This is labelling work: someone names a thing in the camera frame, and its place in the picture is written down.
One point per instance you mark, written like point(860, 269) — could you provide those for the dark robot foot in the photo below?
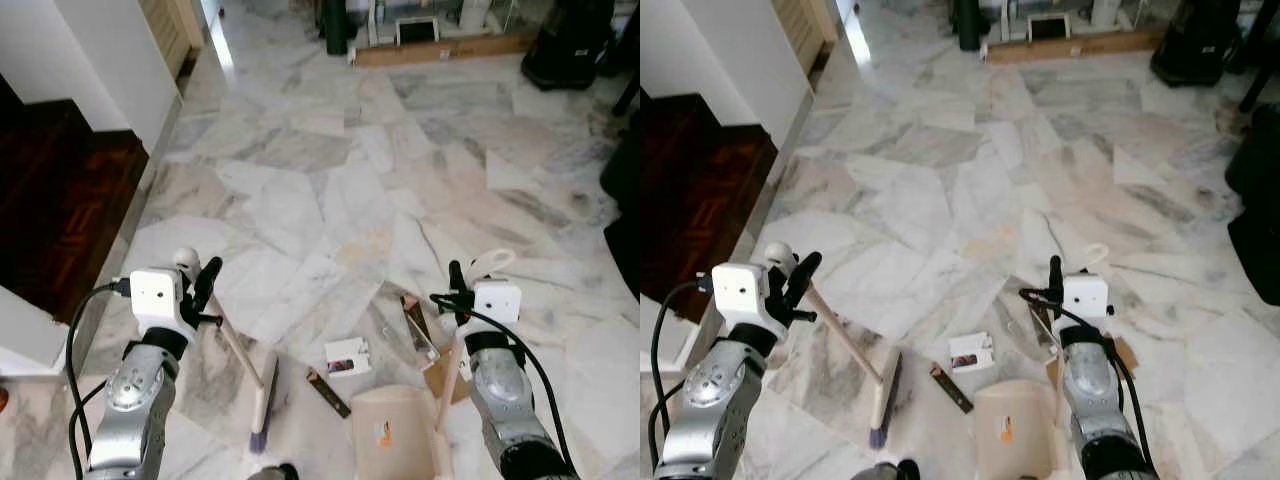
point(275, 472)
point(885, 470)

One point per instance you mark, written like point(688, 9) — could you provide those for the light wooden louvred door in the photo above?
point(803, 25)
point(170, 30)

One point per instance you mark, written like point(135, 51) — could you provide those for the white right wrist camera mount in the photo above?
point(497, 303)
point(1086, 297)

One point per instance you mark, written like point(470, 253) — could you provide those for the dark brown flat stick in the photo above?
point(951, 388)
point(328, 393)

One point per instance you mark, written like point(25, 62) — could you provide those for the small white printed box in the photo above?
point(347, 357)
point(971, 352)

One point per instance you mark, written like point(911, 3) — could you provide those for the beige plastic dustpan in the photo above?
point(1015, 430)
point(395, 430)

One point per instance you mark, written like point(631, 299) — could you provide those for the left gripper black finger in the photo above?
point(805, 275)
point(207, 280)

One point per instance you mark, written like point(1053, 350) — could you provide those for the black furniture leg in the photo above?
point(628, 95)
point(1262, 55)

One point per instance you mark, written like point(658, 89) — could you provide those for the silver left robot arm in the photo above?
point(715, 400)
point(135, 400)

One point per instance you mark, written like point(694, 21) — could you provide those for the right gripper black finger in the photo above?
point(1055, 275)
point(459, 278)

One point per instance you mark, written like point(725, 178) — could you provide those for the small dark framed panel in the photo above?
point(1048, 28)
point(418, 32)

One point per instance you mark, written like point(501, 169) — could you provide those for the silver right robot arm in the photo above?
point(505, 400)
point(1095, 400)

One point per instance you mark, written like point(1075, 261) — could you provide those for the long wooden board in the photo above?
point(1080, 46)
point(450, 50)

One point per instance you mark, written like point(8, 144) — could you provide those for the dark green cylinder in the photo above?
point(335, 25)
point(969, 25)

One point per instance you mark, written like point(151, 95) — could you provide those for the large black bag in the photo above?
point(1195, 45)
point(568, 45)

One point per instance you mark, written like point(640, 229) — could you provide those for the black bulky seat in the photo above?
point(1255, 220)

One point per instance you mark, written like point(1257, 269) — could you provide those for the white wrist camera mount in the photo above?
point(497, 303)
point(738, 292)
point(155, 295)
point(1086, 297)

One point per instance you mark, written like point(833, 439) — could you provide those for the dark wooden staircase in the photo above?
point(60, 210)
point(700, 210)

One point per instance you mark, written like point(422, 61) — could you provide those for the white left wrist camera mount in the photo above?
point(155, 295)
point(738, 292)

